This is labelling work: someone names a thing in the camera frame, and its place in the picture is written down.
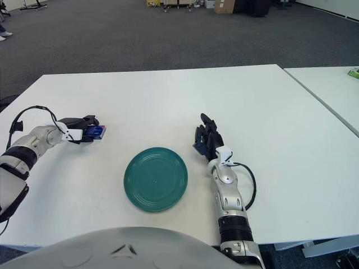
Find white wrist mount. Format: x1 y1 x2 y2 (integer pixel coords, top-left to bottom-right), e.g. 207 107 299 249
62 128 84 142
215 145 234 166

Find seated person, white shoes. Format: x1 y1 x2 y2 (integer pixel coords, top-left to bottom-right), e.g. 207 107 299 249
0 24 14 42

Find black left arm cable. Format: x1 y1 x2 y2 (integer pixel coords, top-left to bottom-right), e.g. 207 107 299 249
5 105 70 151

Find white right wrist mount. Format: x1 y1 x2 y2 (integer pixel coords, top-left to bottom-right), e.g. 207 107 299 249
215 145 234 166

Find grey robot torso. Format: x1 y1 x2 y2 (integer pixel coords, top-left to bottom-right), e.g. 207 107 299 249
0 226 235 269

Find black stand base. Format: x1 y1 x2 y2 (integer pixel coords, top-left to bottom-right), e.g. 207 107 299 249
19 0 51 11

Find black equipment base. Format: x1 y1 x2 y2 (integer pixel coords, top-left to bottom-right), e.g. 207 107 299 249
335 248 359 269

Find black cabinet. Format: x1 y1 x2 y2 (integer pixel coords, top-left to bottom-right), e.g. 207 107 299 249
232 0 271 17

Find wheeled metal cart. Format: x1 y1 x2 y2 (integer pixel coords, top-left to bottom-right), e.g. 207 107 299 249
162 0 215 13

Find brown cardboard box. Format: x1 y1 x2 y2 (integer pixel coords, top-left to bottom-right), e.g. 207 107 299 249
214 0 235 14

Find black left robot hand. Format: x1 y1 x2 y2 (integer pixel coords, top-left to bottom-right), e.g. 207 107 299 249
57 114 100 145

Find white left wrist mount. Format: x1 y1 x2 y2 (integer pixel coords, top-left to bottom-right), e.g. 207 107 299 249
62 128 84 142

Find white table frame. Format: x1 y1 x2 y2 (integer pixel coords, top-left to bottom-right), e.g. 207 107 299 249
273 238 359 258

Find green round plate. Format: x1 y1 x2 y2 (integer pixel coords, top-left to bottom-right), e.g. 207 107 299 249
123 146 189 214

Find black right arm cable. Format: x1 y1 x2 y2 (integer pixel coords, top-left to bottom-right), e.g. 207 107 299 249
232 162 257 211

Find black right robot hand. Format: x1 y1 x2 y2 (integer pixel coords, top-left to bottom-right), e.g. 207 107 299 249
192 113 225 163

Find blue purple gum box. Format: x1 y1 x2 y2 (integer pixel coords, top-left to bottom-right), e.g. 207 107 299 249
84 125 108 141

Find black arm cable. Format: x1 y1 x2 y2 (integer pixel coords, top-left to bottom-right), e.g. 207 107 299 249
232 162 257 211
5 105 70 151

